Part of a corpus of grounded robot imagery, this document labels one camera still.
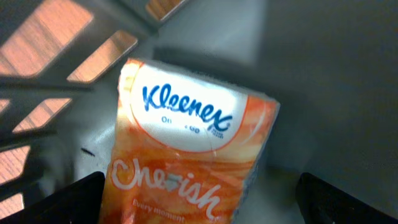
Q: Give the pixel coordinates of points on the grey plastic mesh basket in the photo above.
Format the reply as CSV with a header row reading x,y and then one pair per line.
x,y
332,65

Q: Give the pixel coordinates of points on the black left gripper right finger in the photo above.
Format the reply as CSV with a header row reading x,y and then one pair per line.
x,y
321,203

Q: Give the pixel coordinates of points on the orange Kleenex tissue pack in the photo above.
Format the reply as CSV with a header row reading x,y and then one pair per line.
x,y
187,146

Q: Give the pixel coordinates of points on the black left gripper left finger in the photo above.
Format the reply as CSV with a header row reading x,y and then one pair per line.
x,y
79,203

